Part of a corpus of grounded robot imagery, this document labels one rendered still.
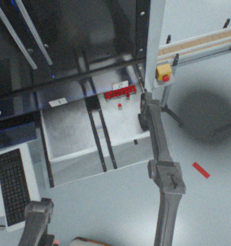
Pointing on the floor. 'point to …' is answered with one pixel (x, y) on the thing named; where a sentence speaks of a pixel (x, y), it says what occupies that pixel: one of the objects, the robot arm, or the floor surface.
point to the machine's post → (153, 40)
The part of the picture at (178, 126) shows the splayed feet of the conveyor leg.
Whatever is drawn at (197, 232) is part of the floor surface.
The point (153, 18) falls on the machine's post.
